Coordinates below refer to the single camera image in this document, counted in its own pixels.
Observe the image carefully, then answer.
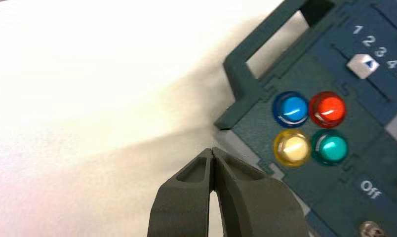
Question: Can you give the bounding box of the red dome push button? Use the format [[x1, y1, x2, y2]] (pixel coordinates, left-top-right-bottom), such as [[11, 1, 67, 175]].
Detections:
[[309, 91, 347, 129]]

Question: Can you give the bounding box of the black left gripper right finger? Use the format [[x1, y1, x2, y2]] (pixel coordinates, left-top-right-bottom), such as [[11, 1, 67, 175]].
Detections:
[[213, 147, 309, 237]]

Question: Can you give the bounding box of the metal toggle switch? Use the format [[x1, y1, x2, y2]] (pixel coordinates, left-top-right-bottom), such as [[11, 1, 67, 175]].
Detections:
[[358, 221, 387, 237]]

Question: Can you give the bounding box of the yellow dome push button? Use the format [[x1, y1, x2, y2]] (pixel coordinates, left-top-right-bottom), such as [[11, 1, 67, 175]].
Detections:
[[273, 129, 312, 168]]

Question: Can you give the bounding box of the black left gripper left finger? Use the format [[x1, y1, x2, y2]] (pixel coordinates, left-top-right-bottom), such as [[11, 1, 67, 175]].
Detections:
[[147, 148, 215, 237]]

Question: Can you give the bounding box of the dark teal grey task box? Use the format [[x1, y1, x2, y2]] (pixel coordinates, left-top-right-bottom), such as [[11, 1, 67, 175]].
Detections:
[[214, 0, 397, 237]]

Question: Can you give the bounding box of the blue dome push button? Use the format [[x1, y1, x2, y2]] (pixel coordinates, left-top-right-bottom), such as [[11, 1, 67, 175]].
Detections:
[[272, 91, 310, 128]]

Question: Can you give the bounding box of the white slider knob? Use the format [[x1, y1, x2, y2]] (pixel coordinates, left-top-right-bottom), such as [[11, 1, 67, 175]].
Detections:
[[346, 54, 380, 80]]

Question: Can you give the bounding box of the green dome push button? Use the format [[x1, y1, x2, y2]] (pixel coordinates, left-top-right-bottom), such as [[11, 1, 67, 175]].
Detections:
[[311, 129, 350, 167]]

